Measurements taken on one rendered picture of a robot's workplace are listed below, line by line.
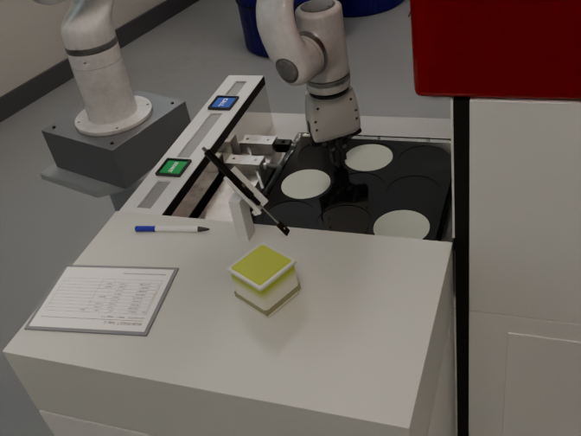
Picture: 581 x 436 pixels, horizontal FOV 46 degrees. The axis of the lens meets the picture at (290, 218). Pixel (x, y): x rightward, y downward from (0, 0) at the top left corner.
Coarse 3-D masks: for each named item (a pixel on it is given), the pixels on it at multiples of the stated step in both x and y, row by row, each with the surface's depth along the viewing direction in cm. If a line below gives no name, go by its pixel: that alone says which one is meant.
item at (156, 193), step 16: (224, 80) 168; (240, 80) 166; (256, 80) 165; (240, 96) 160; (208, 112) 156; (224, 112) 155; (192, 128) 152; (208, 128) 151; (224, 128) 149; (176, 144) 147; (192, 144) 147; (208, 144) 145; (160, 160) 143; (192, 160) 141; (160, 176) 138; (144, 192) 134; (160, 192) 134; (176, 192) 133; (128, 208) 131; (144, 208) 130; (160, 208) 129
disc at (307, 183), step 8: (288, 176) 142; (296, 176) 141; (304, 176) 141; (312, 176) 140; (320, 176) 140; (328, 176) 140; (288, 184) 140; (296, 184) 139; (304, 184) 139; (312, 184) 138; (320, 184) 138; (328, 184) 137; (288, 192) 137; (296, 192) 137; (304, 192) 137; (312, 192) 136; (320, 192) 136
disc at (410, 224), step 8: (384, 216) 127; (392, 216) 126; (400, 216) 126; (408, 216) 126; (416, 216) 125; (424, 216) 125; (376, 224) 125; (384, 224) 125; (392, 224) 125; (400, 224) 124; (408, 224) 124; (416, 224) 124; (424, 224) 123; (376, 232) 124; (384, 232) 123; (392, 232) 123; (400, 232) 123; (408, 232) 122; (416, 232) 122; (424, 232) 122
